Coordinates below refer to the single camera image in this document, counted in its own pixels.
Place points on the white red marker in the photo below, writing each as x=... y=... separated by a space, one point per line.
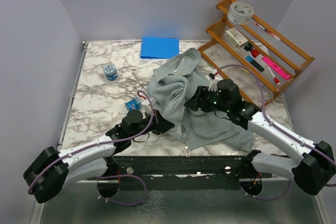
x=276 y=80

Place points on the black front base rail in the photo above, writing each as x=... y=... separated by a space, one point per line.
x=180 y=172

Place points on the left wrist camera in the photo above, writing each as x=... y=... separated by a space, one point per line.
x=147 y=106

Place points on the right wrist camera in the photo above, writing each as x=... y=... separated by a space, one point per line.
x=213 y=78

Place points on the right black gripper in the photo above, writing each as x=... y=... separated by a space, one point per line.
x=202 y=93

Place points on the red white pen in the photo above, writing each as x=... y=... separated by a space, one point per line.
x=267 y=31

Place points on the small white green box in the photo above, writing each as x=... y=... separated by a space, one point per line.
x=236 y=38

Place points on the blue binder folder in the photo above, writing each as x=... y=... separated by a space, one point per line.
x=159 y=48

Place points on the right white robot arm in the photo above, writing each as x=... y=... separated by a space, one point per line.
x=309 y=164

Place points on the wooden tiered rack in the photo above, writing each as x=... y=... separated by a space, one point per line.
x=275 y=60

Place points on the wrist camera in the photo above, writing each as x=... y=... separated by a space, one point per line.
x=213 y=78
x=147 y=106

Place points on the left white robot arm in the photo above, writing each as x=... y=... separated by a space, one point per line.
x=52 y=170

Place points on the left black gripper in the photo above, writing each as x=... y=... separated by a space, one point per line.
x=161 y=125

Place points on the blue black marker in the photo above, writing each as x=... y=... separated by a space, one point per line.
x=253 y=62

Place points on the clear tape roll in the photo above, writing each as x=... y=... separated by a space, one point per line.
x=240 y=13

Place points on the blue upright jar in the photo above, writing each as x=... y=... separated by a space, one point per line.
x=110 y=72

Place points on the grey zip jacket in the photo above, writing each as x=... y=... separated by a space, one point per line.
x=172 y=86

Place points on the blue lying jar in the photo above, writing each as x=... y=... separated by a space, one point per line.
x=133 y=104

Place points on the pink highlighter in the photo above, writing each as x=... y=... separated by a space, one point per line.
x=276 y=68

